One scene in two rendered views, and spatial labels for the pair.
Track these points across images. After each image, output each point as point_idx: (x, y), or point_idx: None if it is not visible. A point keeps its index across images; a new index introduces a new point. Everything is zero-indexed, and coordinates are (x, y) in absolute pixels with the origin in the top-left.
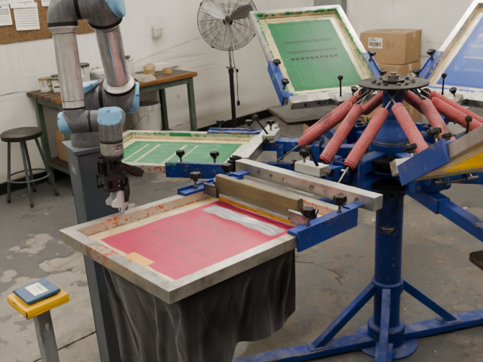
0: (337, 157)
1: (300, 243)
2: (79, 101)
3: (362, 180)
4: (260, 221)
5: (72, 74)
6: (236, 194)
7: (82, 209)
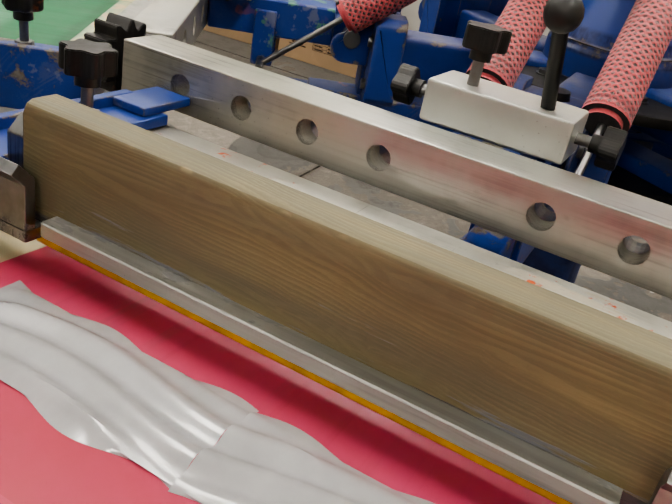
0: (524, 80)
1: None
2: None
3: (608, 177)
4: (366, 486)
5: None
6: (163, 242)
7: None
